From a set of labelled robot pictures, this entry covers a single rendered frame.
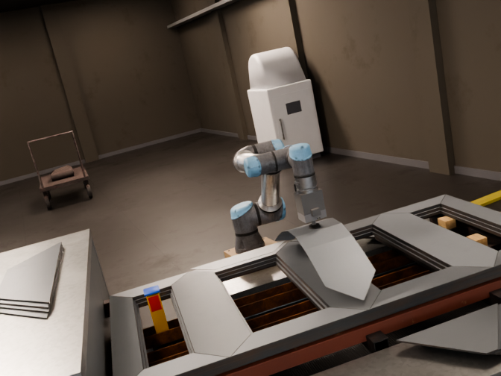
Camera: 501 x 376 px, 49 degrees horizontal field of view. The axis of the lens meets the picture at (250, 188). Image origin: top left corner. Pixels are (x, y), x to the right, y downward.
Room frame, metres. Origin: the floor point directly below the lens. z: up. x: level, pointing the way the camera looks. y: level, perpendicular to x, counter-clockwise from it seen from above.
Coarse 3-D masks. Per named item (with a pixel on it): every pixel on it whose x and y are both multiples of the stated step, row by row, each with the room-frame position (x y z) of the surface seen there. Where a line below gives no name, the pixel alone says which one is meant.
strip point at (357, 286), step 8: (368, 272) 1.63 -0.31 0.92; (344, 280) 1.61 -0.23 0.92; (352, 280) 1.61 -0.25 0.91; (360, 280) 1.60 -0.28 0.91; (368, 280) 1.60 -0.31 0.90; (336, 288) 1.59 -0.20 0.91; (344, 288) 1.58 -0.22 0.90; (352, 288) 1.58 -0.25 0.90; (360, 288) 1.58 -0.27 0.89; (368, 288) 1.58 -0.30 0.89; (352, 296) 1.56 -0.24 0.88; (360, 296) 1.55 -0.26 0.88
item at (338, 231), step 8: (312, 232) 1.82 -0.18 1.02; (320, 232) 1.81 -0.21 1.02; (328, 232) 1.81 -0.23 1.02; (336, 232) 1.80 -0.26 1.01; (344, 232) 1.79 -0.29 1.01; (304, 240) 1.78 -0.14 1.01; (312, 240) 1.78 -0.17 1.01; (320, 240) 1.77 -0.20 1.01; (328, 240) 1.76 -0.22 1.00; (304, 248) 1.74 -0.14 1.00
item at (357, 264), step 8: (352, 256) 1.69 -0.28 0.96; (360, 256) 1.69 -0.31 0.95; (328, 264) 1.67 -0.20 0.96; (336, 264) 1.67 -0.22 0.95; (344, 264) 1.66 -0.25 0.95; (352, 264) 1.66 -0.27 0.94; (360, 264) 1.66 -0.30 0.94; (368, 264) 1.65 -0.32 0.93; (320, 272) 1.64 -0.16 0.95; (328, 272) 1.64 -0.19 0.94; (336, 272) 1.64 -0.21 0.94; (344, 272) 1.63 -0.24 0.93; (352, 272) 1.63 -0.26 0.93; (360, 272) 1.63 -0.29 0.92; (328, 280) 1.61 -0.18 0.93; (336, 280) 1.61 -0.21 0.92
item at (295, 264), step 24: (456, 216) 2.17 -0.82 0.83; (384, 240) 2.10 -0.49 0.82; (240, 264) 2.09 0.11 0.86; (264, 264) 2.10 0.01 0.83; (288, 264) 1.99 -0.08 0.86; (432, 264) 1.77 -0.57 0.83; (168, 288) 2.02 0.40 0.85; (312, 288) 1.73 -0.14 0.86; (432, 288) 1.56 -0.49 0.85; (456, 288) 1.57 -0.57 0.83; (240, 312) 1.73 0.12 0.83; (384, 312) 1.52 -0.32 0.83; (312, 336) 1.47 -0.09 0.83; (144, 360) 1.52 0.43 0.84; (240, 360) 1.42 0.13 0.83
